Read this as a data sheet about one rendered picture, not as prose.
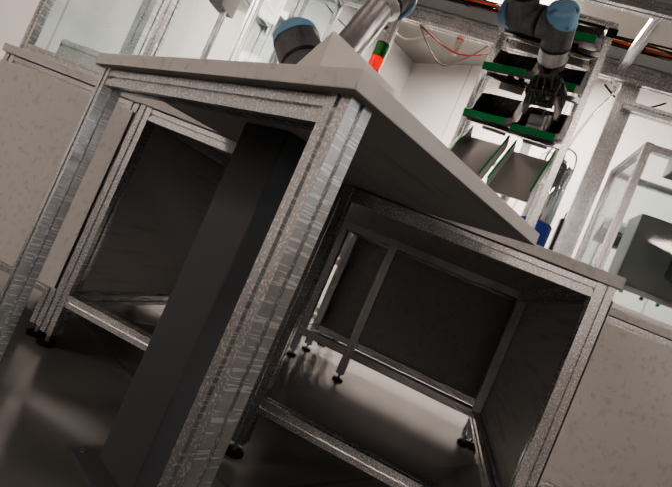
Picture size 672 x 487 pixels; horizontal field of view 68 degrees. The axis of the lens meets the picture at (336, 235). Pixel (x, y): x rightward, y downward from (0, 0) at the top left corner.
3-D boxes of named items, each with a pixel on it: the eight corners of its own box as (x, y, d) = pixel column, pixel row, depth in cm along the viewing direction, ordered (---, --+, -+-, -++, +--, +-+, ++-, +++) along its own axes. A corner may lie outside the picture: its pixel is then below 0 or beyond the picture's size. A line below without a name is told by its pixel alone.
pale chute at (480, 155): (477, 185, 146) (480, 172, 143) (436, 172, 152) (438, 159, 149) (507, 147, 165) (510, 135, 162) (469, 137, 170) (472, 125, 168)
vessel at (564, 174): (553, 225, 219) (585, 147, 220) (522, 213, 223) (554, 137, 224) (547, 229, 233) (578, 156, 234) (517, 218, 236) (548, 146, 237)
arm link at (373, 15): (275, 78, 128) (385, -54, 143) (293, 117, 141) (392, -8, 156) (311, 90, 122) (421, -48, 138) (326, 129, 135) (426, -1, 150)
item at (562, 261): (622, 290, 120) (626, 278, 121) (137, 101, 159) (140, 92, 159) (530, 296, 257) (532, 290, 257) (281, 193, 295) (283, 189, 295)
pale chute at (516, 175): (527, 203, 142) (531, 190, 140) (483, 189, 148) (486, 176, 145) (552, 162, 161) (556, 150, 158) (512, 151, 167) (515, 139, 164)
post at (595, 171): (554, 298, 246) (658, 45, 251) (536, 290, 249) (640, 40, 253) (552, 298, 251) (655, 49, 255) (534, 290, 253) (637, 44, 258)
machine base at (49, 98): (34, 339, 158) (144, 95, 161) (-98, 263, 174) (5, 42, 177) (224, 322, 292) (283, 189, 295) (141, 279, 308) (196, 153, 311)
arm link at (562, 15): (554, -8, 121) (589, 1, 117) (546, 33, 130) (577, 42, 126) (538, 9, 118) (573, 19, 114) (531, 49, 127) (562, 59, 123)
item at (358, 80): (354, 89, 60) (363, 67, 60) (94, 63, 121) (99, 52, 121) (535, 246, 112) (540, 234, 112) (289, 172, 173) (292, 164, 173)
